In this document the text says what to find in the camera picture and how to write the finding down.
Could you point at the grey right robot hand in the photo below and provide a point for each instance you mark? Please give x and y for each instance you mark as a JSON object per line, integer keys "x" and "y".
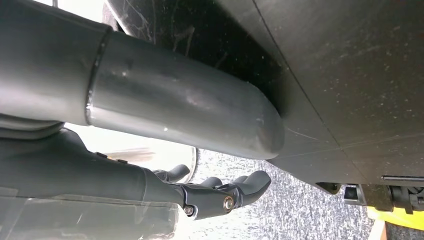
{"x": 172, "y": 106}

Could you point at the black robot body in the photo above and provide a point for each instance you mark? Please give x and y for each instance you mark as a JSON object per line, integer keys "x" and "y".
{"x": 348, "y": 82}

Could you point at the yellow floor tape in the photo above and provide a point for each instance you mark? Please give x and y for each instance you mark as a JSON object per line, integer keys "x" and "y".
{"x": 404, "y": 218}

